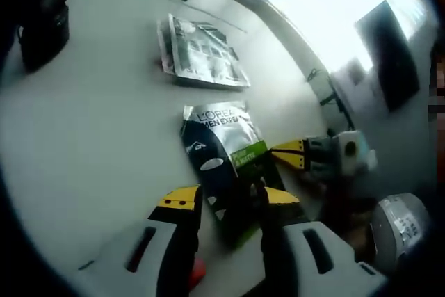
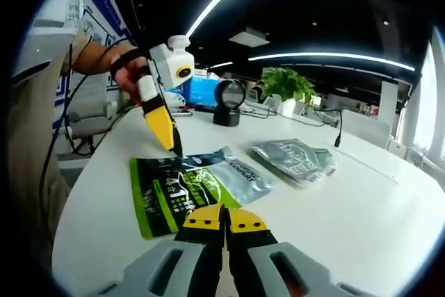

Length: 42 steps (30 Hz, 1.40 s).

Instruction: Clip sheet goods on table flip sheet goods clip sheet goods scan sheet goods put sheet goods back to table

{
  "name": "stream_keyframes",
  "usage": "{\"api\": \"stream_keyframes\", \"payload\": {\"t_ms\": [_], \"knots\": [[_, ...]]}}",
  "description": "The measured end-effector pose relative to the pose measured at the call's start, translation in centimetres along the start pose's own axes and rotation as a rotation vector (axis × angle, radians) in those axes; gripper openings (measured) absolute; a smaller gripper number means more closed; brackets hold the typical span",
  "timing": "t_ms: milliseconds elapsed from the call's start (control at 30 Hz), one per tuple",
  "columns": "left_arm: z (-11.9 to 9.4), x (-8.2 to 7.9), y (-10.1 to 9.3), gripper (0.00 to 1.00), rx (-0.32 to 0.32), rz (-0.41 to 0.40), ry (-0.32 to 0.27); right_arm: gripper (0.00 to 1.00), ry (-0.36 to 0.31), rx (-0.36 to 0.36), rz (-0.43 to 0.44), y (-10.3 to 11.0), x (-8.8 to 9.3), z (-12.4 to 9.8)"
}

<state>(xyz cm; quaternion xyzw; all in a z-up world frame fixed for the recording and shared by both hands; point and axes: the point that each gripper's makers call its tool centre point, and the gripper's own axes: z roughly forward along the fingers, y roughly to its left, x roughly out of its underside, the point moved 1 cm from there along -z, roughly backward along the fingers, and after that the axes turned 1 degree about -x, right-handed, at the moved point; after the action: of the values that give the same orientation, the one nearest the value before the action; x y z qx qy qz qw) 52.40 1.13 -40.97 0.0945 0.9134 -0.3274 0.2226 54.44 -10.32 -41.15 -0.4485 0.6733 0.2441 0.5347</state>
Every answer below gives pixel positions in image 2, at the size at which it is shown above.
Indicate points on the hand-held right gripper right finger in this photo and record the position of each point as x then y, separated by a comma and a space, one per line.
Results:
250, 251

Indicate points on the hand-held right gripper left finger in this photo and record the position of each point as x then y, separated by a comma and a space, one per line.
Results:
201, 251

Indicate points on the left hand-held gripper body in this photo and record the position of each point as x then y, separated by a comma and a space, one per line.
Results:
170, 64

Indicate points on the green black sheet goods packet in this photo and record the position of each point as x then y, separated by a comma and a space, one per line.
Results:
167, 192

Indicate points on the clear dark-printed sheet goods packet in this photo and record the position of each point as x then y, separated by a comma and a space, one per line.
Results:
292, 158

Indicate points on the person's left hand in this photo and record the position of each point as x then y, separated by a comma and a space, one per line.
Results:
128, 81

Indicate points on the black smartphone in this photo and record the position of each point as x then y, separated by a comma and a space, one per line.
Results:
182, 113

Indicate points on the blue box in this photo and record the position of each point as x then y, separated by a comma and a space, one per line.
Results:
205, 90

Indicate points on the black barcode scanner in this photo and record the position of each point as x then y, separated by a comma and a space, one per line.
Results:
229, 102

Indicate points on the grey office chair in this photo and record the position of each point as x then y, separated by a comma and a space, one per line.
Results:
87, 126

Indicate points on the ceiling air vent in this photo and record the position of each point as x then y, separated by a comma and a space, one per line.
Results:
248, 37

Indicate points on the white table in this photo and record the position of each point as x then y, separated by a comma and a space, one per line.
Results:
347, 224

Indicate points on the potted green plant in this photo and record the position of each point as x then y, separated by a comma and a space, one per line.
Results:
288, 85

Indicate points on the white desk partition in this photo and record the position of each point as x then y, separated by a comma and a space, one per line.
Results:
365, 128

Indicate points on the narrow window with blinds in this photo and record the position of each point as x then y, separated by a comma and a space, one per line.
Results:
426, 109

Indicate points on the wall poster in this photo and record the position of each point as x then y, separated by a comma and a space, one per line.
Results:
104, 8

